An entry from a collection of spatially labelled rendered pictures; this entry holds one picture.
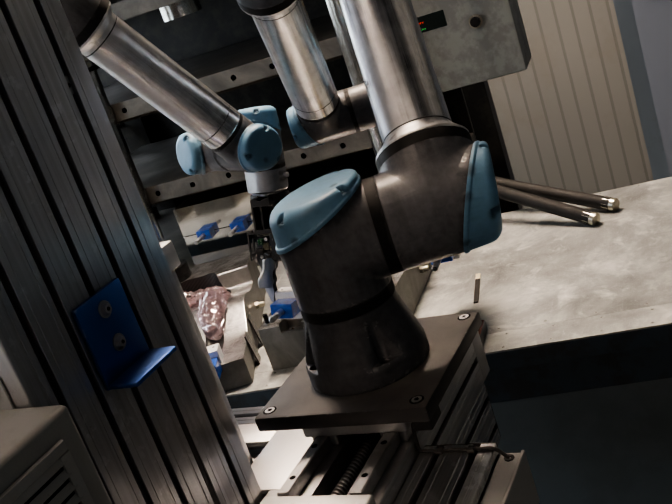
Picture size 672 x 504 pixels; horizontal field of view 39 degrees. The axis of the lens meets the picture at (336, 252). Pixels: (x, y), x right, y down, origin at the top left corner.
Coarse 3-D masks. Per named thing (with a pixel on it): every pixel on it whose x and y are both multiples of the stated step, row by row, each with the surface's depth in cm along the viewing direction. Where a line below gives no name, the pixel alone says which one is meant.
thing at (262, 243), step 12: (288, 192) 170; (252, 204) 166; (264, 204) 166; (276, 204) 171; (252, 216) 167; (264, 216) 167; (264, 228) 167; (252, 240) 170; (264, 240) 168; (264, 252) 170; (276, 252) 168
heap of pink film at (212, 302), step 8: (208, 288) 209; (216, 288) 205; (224, 288) 209; (192, 296) 208; (200, 296) 208; (208, 296) 197; (216, 296) 196; (224, 296) 199; (192, 304) 207; (200, 304) 198; (208, 304) 195; (216, 304) 195; (224, 304) 195; (200, 312) 196; (208, 312) 193; (216, 312) 192; (224, 312) 193; (200, 320) 192; (208, 320) 191; (216, 320) 191; (224, 320) 192; (208, 328) 191; (216, 328) 191; (224, 328) 191; (208, 336) 190; (216, 336) 190
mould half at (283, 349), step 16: (400, 272) 184; (416, 272) 192; (400, 288) 180; (416, 288) 190; (416, 304) 187; (272, 336) 178; (288, 336) 177; (304, 336) 176; (272, 352) 180; (288, 352) 179; (304, 352) 178; (272, 368) 181
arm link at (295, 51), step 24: (240, 0) 127; (264, 0) 125; (288, 0) 127; (264, 24) 131; (288, 24) 132; (288, 48) 136; (312, 48) 138; (288, 72) 141; (312, 72) 142; (312, 96) 146; (336, 96) 151; (288, 120) 155; (312, 120) 151; (336, 120) 153; (312, 144) 156
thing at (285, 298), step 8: (280, 288) 178; (288, 288) 178; (280, 296) 176; (288, 296) 176; (272, 304) 173; (280, 304) 172; (288, 304) 172; (296, 304) 174; (272, 312) 173; (280, 312) 171; (288, 312) 172; (296, 312) 174; (272, 320) 167
